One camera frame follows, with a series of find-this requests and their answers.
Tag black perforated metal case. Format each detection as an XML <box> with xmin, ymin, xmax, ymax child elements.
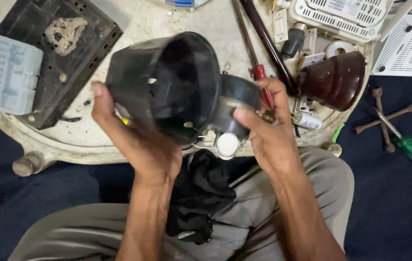
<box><xmin>0</xmin><ymin>0</ymin><xmax>124</xmax><ymax>130</ymax></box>

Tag person's left hand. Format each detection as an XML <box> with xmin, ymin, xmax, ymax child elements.
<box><xmin>91</xmin><ymin>81</ymin><xmax>183</xmax><ymax>184</ymax></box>

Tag white cylindrical capacitor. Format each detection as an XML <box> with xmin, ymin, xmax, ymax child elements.
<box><xmin>293</xmin><ymin>112</ymin><xmax>323</xmax><ymax>131</ymax></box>

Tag blue and white container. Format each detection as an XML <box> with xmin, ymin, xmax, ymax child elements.
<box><xmin>165</xmin><ymin>0</ymin><xmax>212</xmax><ymax>8</ymax></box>

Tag person's right hand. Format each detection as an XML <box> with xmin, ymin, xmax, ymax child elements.
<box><xmin>233</xmin><ymin>77</ymin><xmax>305</xmax><ymax>178</ymax></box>

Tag white round knob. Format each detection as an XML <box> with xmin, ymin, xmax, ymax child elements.
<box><xmin>216</xmin><ymin>132</ymin><xmax>240</xmax><ymax>160</ymax></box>

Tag white wall switch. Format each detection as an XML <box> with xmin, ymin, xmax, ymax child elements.
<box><xmin>272</xmin><ymin>9</ymin><xmax>289</xmax><ymax>44</ymax></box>

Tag white vented plastic device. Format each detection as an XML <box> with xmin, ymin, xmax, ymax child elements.
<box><xmin>371</xmin><ymin>14</ymin><xmax>412</xmax><ymax>77</ymax></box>

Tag translucent plastic organizer box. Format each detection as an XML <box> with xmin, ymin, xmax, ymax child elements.
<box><xmin>0</xmin><ymin>30</ymin><xmax>44</xmax><ymax>116</ymax></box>

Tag black cloth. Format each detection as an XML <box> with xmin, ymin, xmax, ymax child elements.
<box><xmin>165</xmin><ymin>149</ymin><xmax>237</xmax><ymax>246</ymax></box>

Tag green handled screwdriver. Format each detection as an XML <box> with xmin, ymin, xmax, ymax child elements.
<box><xmin>374</xmin><ymin>107</ymin><xmax>412</xmax><ymax>168</ymax></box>

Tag red handled screwdriver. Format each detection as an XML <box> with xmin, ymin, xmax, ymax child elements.
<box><xmin>231</xmin><ymin>0</ymin><xmax>275</xmax><ymax>110</ymax></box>

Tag person's grey trousers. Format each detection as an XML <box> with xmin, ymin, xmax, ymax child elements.
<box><xmin>8</xmin><ymin>147</ymin><xmax>355</xmax><ymax>261</ymax></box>

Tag white socket plate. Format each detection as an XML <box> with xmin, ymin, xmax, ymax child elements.
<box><xmin>297</xmin><ymin>52</ymin><xmax>326</xmax><ymax>71</ymax></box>

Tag white tape roll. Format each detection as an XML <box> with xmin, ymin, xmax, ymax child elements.
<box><xmin>325</xmin><ymin>40</ymin><xmax>356</xmax><ymax>59</ymax></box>

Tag black plastic motor housing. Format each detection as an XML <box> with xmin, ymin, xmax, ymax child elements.
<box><xmin>105</xmin><ymin>31</ymin><xmax>263</xmax><ymax>145</ymax></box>

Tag white round low table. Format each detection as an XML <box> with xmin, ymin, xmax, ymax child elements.
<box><xmin>0</xmin><ymin>0</ymin><xmax>375</xmax><ymax>177</ymax></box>

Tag white vented router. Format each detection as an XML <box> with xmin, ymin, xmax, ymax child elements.
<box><xmin>288</xmin><ymin>0</ymin><xmax>395</xmax><ymax>44</ymax></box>

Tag rusty cross wrench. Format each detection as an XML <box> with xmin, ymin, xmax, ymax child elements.
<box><xmin>353</xmin><ymin>87</ymin><xmax>412</xmax><ymax>153</ymax></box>

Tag black cylindrical plug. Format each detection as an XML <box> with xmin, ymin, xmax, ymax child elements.
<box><xmin>281</xmin><ymin>22</ymin><xmax>307</xmax><ymax>59</ymax></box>

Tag dark brown rod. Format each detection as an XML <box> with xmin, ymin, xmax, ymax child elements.
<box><xmin>239</xmin><ymin>0</ymin><xmax>299</xmax><ymax>96</ymax></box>

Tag dark brown dome cover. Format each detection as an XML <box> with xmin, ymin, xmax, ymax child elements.
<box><xmin>297</xmin><ymin>51</ymin><xmax>367</xmax><ymax>112</ymax></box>

